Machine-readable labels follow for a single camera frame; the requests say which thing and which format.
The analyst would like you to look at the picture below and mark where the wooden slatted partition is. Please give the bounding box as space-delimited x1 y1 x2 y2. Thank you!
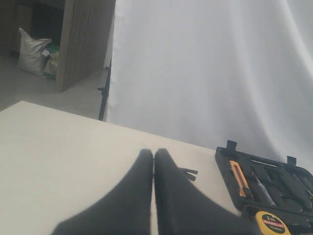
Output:
56 0 115 92

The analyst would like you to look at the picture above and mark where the grey woven sack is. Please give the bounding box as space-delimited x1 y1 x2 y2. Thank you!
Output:
17 28 52 75

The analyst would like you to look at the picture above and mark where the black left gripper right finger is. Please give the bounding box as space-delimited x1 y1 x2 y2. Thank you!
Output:
154 149 259 235

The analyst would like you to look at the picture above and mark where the green white bag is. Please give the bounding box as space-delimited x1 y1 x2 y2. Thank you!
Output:
44 45 60 79

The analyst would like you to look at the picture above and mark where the black plastic tool case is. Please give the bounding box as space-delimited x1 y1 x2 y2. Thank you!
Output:
215 140 313 235

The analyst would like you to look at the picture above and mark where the claw hammer black grip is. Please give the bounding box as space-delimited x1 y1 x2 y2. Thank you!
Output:
180 167 198 182

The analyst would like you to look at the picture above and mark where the white backdrop curtain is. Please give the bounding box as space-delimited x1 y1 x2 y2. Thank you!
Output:
107 0 313 171

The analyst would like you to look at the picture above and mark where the black backdrop stand pole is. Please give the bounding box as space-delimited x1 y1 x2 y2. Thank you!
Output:
98 61 112 121

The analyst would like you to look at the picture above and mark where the orange utility knife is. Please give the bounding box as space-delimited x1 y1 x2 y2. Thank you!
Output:
230 161 253 199

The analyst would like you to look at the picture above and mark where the clear handle tester screwdriver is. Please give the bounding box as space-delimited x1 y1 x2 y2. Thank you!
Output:
252 172 276 206

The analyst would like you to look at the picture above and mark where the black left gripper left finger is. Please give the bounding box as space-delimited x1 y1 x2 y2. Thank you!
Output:
53 149 153 235

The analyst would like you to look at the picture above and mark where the yellow tape measure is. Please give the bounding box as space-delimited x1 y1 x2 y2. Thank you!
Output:
255 211 291 235

